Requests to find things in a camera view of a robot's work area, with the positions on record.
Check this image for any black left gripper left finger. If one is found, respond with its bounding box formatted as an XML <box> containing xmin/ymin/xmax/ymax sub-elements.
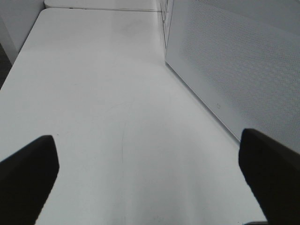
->
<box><xmin>0</xmin><ymin>135</ymin><xmax>60</xmax><ymax>225</ymax></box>

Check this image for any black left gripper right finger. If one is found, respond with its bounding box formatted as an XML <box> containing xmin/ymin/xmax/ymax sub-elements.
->
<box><xmin>238</xmin><ymin>128</ymin><xmax>300</xmax><ymax>225</ymax></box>

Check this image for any white microwave door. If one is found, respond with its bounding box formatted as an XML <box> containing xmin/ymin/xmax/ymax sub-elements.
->
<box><xmin>165</xmin><ymin>0</ymin><xmax>300</xmax><ymax>152</ymax></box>

